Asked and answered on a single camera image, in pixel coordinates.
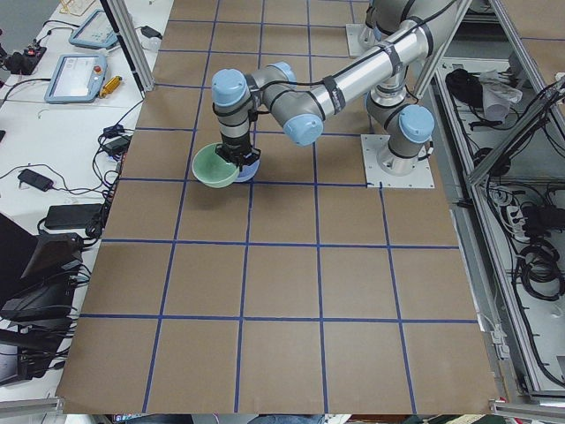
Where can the black power adapter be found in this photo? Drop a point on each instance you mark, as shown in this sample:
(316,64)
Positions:
(150,32)

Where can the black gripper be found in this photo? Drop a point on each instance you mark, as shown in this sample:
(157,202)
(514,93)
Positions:
(230,153)

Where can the yellow cylindrical tool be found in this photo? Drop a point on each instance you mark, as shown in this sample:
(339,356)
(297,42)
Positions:
(110,86)

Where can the near teach pendant tablet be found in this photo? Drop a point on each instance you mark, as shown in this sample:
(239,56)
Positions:
(78,78)

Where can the green ceramic bowl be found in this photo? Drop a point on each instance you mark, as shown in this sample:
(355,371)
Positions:
(211,169)

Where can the black power brick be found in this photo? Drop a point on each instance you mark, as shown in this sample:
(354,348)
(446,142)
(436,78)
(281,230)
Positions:
(71,216)

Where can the black smartphone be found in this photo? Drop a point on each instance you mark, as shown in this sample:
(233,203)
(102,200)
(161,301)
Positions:
(35,180)

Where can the blue ceramic bowl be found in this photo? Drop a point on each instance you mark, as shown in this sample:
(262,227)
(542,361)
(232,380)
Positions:
(248,172)

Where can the teach pendant tablet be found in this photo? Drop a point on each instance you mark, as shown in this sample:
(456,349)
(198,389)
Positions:
(78,78)
(95,33)

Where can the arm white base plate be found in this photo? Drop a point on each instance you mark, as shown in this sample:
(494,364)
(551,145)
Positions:
(385,170)
(352,31)

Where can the far teach pendant tablet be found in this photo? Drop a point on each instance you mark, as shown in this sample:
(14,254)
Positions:
(95,33)

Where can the aluminium frame post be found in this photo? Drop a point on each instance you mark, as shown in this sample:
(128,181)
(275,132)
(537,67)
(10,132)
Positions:
(122,25)

